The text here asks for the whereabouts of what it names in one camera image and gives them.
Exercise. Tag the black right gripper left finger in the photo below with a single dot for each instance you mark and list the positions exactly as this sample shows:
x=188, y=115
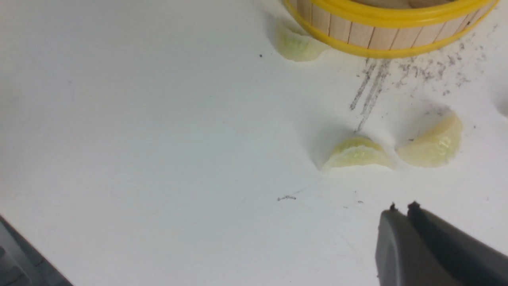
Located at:
x=401, y=256

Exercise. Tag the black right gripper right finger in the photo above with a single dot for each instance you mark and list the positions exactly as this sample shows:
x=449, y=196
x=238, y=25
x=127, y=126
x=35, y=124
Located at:
x=465, y=258

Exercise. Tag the bamboo steamer tray yellow rim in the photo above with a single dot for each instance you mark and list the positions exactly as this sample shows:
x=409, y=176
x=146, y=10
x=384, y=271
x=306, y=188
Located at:
x=374, y=32

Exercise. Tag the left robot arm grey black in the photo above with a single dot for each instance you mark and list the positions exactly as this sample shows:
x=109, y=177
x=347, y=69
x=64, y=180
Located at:
x=18, y=254

